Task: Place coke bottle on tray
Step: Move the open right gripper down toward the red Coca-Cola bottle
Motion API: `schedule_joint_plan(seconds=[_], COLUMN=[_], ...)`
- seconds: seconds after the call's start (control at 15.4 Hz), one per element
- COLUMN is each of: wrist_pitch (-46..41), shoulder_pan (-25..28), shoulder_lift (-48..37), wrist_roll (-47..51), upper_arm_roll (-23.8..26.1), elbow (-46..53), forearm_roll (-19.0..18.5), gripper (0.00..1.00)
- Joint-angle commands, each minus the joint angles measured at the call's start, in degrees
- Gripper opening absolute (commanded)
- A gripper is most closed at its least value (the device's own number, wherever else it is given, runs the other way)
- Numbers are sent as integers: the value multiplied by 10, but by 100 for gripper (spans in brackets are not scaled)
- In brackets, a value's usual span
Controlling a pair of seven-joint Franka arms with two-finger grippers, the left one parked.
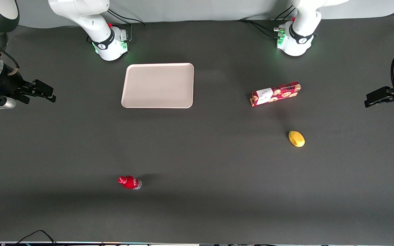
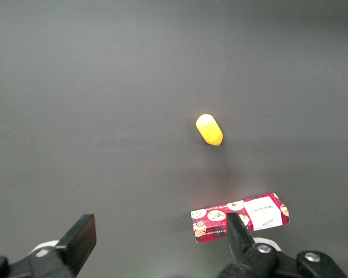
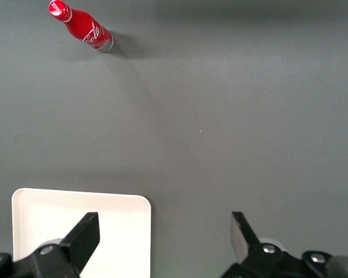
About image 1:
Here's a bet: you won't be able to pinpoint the beige plastic tray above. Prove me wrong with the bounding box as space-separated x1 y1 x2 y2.
121 63 195 109

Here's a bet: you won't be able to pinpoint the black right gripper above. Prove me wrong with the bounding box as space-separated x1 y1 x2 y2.
0 70 56 104

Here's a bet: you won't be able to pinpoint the red cookie box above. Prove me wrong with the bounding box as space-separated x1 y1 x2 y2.
250 81 302 108

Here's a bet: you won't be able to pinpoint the yellow lemon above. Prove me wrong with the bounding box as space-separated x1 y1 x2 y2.
288 131 305 148

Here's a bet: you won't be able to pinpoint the black left arm base cables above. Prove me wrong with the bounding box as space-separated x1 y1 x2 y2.
237 5 295 39

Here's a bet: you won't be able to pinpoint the black cable at table edge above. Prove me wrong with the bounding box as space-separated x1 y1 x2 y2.
12 230 58 246

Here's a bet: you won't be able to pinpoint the red coke bottle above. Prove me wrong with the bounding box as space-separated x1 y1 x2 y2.
118 175 142 190

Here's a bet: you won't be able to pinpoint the black arm base cables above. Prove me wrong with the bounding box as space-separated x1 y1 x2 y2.
107 9 146 26
237 5 295 39

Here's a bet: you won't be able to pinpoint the black right arm base cables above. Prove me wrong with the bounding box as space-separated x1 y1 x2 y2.
107 9 146 26

